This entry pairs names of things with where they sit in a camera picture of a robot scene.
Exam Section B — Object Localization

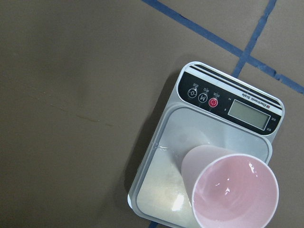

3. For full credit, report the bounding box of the pink plastic cup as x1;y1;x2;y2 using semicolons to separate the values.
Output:
181;145;279;228

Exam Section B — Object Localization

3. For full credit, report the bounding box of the white digital kitchen scale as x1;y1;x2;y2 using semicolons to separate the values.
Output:
128;62;285;228

